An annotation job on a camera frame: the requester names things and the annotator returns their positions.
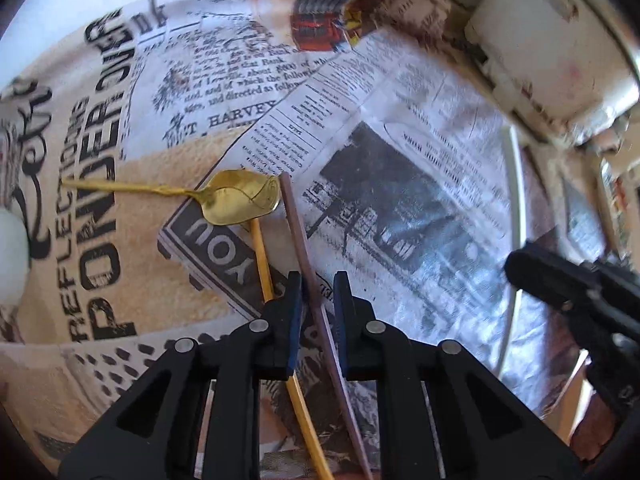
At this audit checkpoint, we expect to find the white cup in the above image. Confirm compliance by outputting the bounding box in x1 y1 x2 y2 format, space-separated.
0 207 27 306

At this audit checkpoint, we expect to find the patterned white dish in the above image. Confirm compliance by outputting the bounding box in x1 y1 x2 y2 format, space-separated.
597 157 636 256

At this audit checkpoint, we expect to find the white rice cooker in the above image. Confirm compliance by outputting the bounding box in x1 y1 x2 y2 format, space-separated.
465 0 640 148

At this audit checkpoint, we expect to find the printed newspaper tablecloth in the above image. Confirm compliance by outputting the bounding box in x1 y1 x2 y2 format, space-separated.
0 0 616 480

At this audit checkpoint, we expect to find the white chopstick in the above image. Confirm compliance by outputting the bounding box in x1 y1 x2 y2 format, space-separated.
492 125 527 376

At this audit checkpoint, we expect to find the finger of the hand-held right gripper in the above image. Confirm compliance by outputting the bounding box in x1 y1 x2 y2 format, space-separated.
580 259 640 306
505 242 623 341

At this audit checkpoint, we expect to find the yellow chopstick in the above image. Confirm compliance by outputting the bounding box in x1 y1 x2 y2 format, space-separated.
250 217 335 480

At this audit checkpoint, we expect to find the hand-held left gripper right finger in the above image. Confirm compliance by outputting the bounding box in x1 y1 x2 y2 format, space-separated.
332 271 586 480

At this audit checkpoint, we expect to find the mauve chopstick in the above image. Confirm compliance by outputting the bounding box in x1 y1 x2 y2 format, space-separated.
278 172 375 480

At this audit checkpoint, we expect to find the gold spoon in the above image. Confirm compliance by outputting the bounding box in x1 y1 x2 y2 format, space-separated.
61 169 282 226

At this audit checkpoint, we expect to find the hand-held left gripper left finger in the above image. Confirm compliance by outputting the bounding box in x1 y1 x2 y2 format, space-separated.
57 271 305 480

